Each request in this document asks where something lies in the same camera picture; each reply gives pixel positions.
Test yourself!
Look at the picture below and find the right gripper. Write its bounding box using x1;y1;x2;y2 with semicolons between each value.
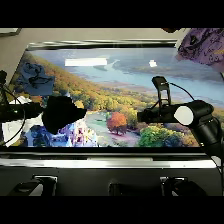
136;106;178;125

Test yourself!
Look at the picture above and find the black garment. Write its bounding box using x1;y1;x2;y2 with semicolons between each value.
41;95;88;136

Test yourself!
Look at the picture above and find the purple patterned garment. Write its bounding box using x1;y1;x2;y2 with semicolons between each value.
175;27;224;73

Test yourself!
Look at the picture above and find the blue garment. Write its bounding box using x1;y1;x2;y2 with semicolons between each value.
14;62;56;97

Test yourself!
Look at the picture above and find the white garment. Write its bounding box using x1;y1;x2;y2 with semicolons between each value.
1;95;33;148

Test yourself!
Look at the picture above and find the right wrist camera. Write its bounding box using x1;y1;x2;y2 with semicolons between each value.
151;75;173;110

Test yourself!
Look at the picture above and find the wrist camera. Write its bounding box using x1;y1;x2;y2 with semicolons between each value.
151;75;173;110
0;69;9;104

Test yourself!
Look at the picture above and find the black cable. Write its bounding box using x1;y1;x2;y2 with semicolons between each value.
168;81;196;102
1;84;28;146

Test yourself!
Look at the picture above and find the silver frame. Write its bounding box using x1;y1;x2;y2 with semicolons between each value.
0;151;224;197

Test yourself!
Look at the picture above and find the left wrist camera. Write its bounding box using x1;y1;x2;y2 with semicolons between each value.
0;69;9;104

